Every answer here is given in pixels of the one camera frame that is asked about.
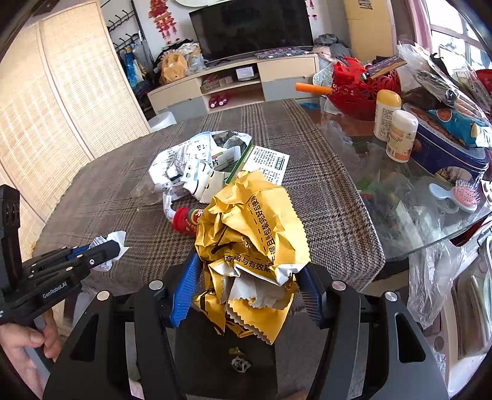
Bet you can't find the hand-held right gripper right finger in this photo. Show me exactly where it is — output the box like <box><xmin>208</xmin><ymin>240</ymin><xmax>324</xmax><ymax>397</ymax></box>
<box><xmin>296</xmin><ymin>263</ymin><xmax>450</xmax><ymax>400</ymax></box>

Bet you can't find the black coat rack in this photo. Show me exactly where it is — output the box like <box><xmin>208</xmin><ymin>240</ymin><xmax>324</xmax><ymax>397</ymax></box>
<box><xmin>105</xmin><ymin>8</ymin><xmax>144</xmax><ymax>52</ymax></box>

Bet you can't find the person's left hand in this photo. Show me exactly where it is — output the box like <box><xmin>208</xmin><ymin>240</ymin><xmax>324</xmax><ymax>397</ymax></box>
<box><xmin>0</xmin><ymin>311</ymin><xmax>63</xmax><ymax>398</ymax></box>

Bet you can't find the green and white medicine box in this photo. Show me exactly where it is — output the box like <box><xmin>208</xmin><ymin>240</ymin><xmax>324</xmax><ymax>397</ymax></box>
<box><xmin>200</xmin><ymin>144</ymin><xmax>252</xmax><ymax>174</ymax></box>

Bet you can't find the pink hairbrush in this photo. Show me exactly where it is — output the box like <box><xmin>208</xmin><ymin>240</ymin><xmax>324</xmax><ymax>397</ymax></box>
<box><xmin>454</xmin><ymin>180</ymin><xmax>482</xmax><ymax>212</ymax></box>

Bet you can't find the white tissue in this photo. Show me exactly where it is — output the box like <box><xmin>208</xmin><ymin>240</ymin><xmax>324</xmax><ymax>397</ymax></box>
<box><xmin>89</xmin><ymin>230</ymin><xmax>130</xmax><ymax>272</ymax></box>

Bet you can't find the red openwork basket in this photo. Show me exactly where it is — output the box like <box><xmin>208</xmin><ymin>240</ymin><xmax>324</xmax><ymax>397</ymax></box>
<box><xmin>327</xmin><ymin>58</ymin><xmax>402</xmax><ymax>122</ymax></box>

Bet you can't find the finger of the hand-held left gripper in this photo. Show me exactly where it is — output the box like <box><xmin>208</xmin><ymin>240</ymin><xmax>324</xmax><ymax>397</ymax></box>
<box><xmin>21</xmin><ymin>240</ymin><xmax>121</xmax><ymax>274</ymax></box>
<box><xmin>30</xmin><ymin>244</ymin><xmax>130</xmax><ymax>284</ymax></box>

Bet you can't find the cream television cabinet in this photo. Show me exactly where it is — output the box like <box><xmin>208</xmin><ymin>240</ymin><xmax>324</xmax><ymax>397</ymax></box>
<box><xmin>147</xmin><ymin>52</ymin><xmax>320</xmax><ymax>117</ymax></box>

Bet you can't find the white bottle with yellow lid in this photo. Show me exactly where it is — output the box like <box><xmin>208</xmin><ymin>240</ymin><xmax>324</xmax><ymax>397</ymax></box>
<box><xmin>374</xmin><ymin>90</ymin><xmax>402</xmax><ymax>142</ymax></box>

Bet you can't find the pink curtain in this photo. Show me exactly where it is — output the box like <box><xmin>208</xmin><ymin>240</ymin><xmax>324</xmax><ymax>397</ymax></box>
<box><xmin>407</xmin><ymin>0</ymin><xmax>434</xmax><ymax>44</ymax></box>

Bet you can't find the flat patterned box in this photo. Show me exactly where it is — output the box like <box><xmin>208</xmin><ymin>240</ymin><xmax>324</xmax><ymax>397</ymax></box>
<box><xmin>254</xmin><ymin>47</ymin><xmax>314</xmax><ymax>61</ymax></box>

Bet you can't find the blue hanging bag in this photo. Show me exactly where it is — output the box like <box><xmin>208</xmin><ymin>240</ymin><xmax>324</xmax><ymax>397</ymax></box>
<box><xmin>124</xmin><ymin>48</ymin><xmax>145</xmax><ymax>91</ymax></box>

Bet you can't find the red candy tube wrapper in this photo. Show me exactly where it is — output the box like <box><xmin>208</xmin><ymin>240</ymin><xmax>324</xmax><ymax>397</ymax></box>
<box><xmin>169</xmin><ymin>207</ymin><xmax>208</xmax><ymax>234</ymax></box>

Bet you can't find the blue round cookie tin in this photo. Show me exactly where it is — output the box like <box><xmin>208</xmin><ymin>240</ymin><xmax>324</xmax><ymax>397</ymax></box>
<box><xmin>402</xmin><ymin>102</ymin><xmax>491</xmax><ymax>186</ymax></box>

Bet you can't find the black flat television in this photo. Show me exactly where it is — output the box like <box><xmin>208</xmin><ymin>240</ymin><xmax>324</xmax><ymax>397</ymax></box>
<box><xmin>188</xmin><ymin>0</ymin><xmax>314</xmax><ymax>62</ymax></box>

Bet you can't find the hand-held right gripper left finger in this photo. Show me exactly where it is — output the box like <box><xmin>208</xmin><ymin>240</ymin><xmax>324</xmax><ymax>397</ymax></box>
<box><xmin>42</xmin><ymin>252</ymin><xmax>202</xmax><ymax>400</ymax></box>

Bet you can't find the rattan folding screen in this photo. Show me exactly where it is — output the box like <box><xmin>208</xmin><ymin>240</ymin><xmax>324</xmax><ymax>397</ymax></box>
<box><xmin>0</xmin><ymin>0</ymin><xmax>151</xmax><ymax>262</ymax></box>

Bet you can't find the grey plaid tablecloth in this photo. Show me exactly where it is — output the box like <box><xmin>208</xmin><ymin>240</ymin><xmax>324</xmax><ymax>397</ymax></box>
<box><xmin>33</xmin><ymin>98</ymin><xmax>387</xmax><ymax>295</ymax></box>

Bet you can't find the clear hanging plastic bag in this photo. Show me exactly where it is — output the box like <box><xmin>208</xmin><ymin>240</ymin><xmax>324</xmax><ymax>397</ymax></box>
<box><xmin>407</xmin><ymin>238</ymin><xmax>466</xmax><ymax>330</ymax></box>

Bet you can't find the white round bucket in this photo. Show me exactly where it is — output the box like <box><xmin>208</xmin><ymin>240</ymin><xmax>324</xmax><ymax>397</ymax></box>
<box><xmin>148</xmin><ymin>111</ymin><xmax>177</xmax><ymax>133</ymax></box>

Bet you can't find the blue snack packet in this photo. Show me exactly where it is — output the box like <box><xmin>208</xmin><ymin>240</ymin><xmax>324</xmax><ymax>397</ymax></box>
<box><xmin>427</xmin><ymin>109</ymin><xmax>492</xmax><ymax>149</ymax></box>

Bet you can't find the yellow foil wrapper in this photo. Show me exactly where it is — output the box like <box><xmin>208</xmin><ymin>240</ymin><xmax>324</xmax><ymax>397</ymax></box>
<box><xmin>192</xmin><ymin>169</ymin><xmax>312</xmax><ymax>345</ymax></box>

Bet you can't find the red hanging decoration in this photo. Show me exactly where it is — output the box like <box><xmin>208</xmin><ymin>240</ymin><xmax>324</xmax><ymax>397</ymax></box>
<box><xmin>149</xmin><ymin>0</ymin><xmax>178</xmax><ymax>45</ymax></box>

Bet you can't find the pile of plastic bags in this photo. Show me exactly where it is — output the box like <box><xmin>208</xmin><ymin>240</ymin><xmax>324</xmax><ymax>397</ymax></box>
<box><xmin>398</xmin><ymin>40</ymin><xmax>492</xmax><ymax>113</ymax></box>

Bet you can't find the grey clothes pile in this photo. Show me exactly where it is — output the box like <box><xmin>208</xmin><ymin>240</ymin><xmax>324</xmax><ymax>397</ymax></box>
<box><xmin>313</xmin><ymin>34</ymin><xmax>355</xmax><ymax>59</ymax></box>

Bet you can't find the tall cardboard box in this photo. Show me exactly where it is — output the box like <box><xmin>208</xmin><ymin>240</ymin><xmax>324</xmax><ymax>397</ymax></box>
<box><xmin>343</xmin><ymin>0</ymin><xmax>396</xmax><ymax>62</ymax></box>

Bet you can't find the white magazine shelf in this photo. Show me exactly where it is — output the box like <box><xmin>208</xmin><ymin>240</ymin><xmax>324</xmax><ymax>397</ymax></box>
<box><xmin>442</xmin><ymin>231</ymin><xmax>492</xmax><ymax>397</ymax></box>

